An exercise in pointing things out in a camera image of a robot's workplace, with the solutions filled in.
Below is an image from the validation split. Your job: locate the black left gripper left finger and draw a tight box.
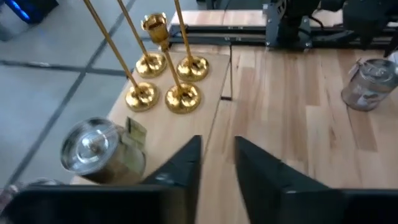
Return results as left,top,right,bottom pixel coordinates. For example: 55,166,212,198
0,134,203,224

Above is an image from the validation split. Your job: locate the black box with blue light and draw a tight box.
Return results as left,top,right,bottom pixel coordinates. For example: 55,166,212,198
0,0,60,26

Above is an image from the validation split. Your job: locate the shortest brass candlestick holder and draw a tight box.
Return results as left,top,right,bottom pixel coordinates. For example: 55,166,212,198
140,12,202,115

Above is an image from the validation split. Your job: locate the tallest brass candlestick holder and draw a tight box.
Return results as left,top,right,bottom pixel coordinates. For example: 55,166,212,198
82,0,160,113

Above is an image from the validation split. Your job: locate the silver lidded candle jar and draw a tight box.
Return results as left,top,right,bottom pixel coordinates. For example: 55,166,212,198
341,58,398,112
60,116,148,186

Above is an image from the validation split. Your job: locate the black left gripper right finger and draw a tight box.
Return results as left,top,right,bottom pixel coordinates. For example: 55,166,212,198
234,135,398,224

